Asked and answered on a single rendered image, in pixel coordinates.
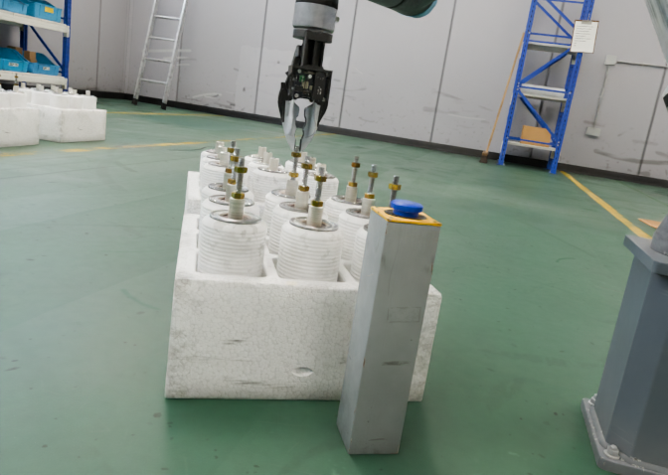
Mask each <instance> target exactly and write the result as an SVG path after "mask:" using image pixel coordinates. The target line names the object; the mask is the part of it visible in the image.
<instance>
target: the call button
mask: <svg viewBox="0 0 668 475"><path fill-rule="evenodd" d="M391 208H393V213H394V214H396V215H399V216H404V217H411V218H416V217H418V213H422V209H423V205H422V204H419V203H416V202H412V201H407V200H392V201H391Z"/></svg>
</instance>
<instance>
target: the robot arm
mask: <svg viewBox="0 0 668 475"><path fill-rule="evenodd" d="M368 1H371V2H373V3H376V4H378V5H381V6H383V7H386V8H389V9H391V10H394V11H396V12H398V13H399V14H401V15H403V16H406V17H413V18H421V17H424V16H426V15H428V14H429V13H430V12H431V11H432V9H433V8H434V7H435V5H436V3H437V0H368ZM644 1H645V4H646V6H647V9H648V12H649V15H650V18H651V21H652V24H653V26H654V29H655V32H656V35H657V38H658V41H659V44H660V46H661V49H662V52H663V55H664V58H665V61H666V64H667V66H668V0H644ZM338 4H339V0H296V1H295V5H294V13H293V22H292V26H293V28H295V29H293V34H292V38H295V39H298V40H303V42H302V46H300V45H297V46H296V49H295V52H294V55H293V59H292V62H291V65H290V66H288V71H287V72H285V74H286V75H287V77H286V80H285V82H281V83H280V90H279V93H278V97H277V105H278V109H279V113H280V118H281V122H282V126H283V130H284V134H285V137H286V140H287V143H288V145H289V146H290V148H291V150H292V151H295V142H296V139H295V131H296V124H295V120H296V117H297V116H298V114H299V106H298V105H297V104H295V103H294V101H295V100H297V99H298V98H306V99H308V100H309V102H313V100H314V102H313V103H312V104H311V105H309V106H307V107H305V108H304V118H305V124H304V126H303V127H302V132H303V134H302V137H301V139H300V143H299V146H300V149H299V151H300V152H302V151H303V150H304V149H305V148H306V147H307V146H308V144H309V143H310V141H311V140H312V138H313V136H314V134H315V132H316V130H317V128H318V124H319V122H320V120H321V119H322V117H323V115H324V114H325V112H326V110H327V107H328V101H329V94H330V87H331V80H332V73H333V71H327V70H324V69H323V67H322V64H323V56H324V49H325V44H332V39H333V35H331V34H333V33H334V31H335V22H337V23H338V22H339V20H340V18H339V17H337V16H336V14H337V10H338ZM317 104H318V105H317ZM650 247H651V248H652V249H653V250H655V251H657V252H659V253H661V254H664V255H666V256H668V213H667V215H666V216H665V218H664V219H663V221H662V222H661V223H660V225H659V226H658V228H657V229H656V231H655V232H654V234H653V238H652V241H651V245H650Z"/></svg>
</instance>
